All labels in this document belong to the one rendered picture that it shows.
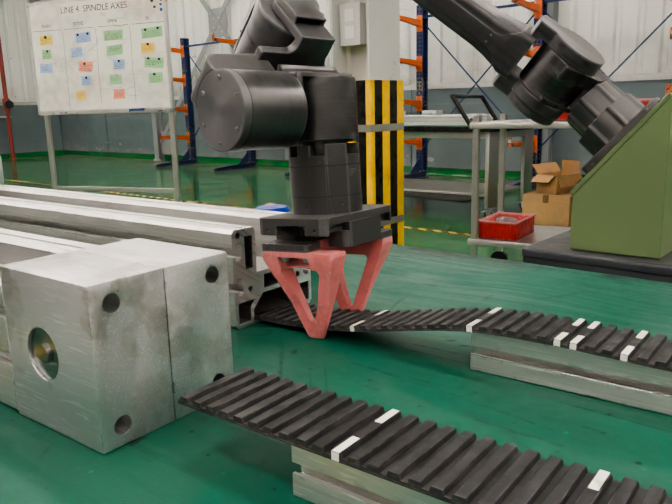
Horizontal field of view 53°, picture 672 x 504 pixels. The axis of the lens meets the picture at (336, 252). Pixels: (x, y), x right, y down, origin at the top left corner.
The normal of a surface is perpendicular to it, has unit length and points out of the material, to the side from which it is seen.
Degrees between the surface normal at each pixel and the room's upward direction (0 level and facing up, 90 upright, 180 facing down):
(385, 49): 90
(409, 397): 0
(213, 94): 89
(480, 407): 0
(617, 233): 90
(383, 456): 0
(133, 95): 90
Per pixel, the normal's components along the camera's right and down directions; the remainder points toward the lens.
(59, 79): -0.36, 0.21
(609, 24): -0.66, 0.18
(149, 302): 0.80, 0.11
